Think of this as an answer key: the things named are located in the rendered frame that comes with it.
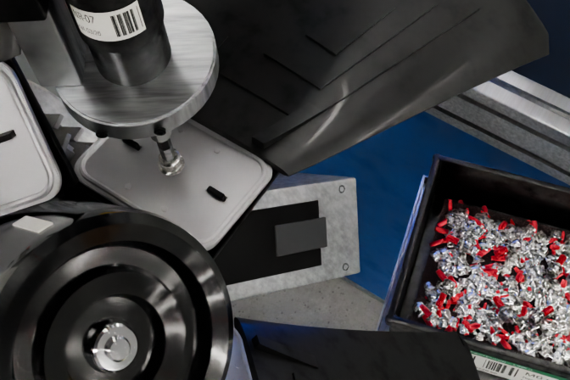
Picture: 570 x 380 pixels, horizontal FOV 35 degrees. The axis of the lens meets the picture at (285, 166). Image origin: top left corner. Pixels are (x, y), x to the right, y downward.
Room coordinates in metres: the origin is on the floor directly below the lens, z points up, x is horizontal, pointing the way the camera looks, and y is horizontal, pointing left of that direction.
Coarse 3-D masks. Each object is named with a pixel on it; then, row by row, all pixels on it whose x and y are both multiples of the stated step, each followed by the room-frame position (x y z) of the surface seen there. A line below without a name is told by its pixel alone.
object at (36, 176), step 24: (0, 72) 0.23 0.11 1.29; (0, 96) 0.23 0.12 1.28; (24, 96) 0.22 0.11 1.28; (0, 120) 0.22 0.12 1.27; (24, 120) 0.22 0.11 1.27; (0, 144) 0.21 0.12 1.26; (24, 144) 0.21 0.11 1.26; (0, 168) 0.21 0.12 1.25; (24, 168) 0.20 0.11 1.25; (48, 168) 0.20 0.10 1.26; (0, 192) 0.20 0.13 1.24; (24, 192) 0.20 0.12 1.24; (48, 192) 0.19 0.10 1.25
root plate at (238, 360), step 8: (240, 336) 0.17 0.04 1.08; (232, 344) 0.17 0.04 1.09; (240, 344) 0.17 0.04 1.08; (232, 352) 0.16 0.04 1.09; (240, 352) 0.16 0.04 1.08; (232, 360) 0.16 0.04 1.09; (240, 360) 0.16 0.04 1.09; (232, 368) 0.15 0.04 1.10; (240, 368) 0.15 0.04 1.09; (248, 368) 0.15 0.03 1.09; (232, 376) 0.14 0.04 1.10; (240, 376) 0.15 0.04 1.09; (248, 376) 0.15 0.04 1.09
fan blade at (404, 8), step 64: (192, 0) 0.34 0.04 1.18; (256, 0) 0.34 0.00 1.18; (320, 0) 0.34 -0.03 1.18; (384, 0) 0.34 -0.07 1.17; (448, 0) 0.34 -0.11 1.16; (512, 0) 0.35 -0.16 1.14; (256, 64) 0.29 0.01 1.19; (320, 64) 0.29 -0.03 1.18; (384, 64) 0.29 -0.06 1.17; (448, 64) 0.30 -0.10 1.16; (512, 64) 0.31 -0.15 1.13; (256, 128) 0.25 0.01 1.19; (320, 128) 0.25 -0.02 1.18; (384, 128) 0.25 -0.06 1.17
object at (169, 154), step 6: (168, 132) 0.23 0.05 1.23; (156, 138) 0.23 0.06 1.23; (162, 138) 0.23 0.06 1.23; (168, 138) 0.23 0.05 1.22; (162, 144) 0.23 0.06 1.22; (168, 144) 0.23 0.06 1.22; (162, 150) 0.23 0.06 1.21; (168, 150) 0.23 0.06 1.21; (162, 156) 0.23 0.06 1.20; (168, 156) 0.23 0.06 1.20; (174, 156) 0.23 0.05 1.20
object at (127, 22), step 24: (72, 0) 0.22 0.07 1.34; (96, 0) 0.21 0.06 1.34; (120, 0) 0.22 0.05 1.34; (144, 0) 0.22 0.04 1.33; (96, 24) 0.21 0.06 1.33; (120, 24) 0.21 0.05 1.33; (144, 24) 0.22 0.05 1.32; (96, 48) 0.22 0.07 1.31; (120, 48) 0.21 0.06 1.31; (144, 48) 0.22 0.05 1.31; (168, 48) 0.23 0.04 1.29; (120, 72) 0.22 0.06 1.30; (144, 72) 0.22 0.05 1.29
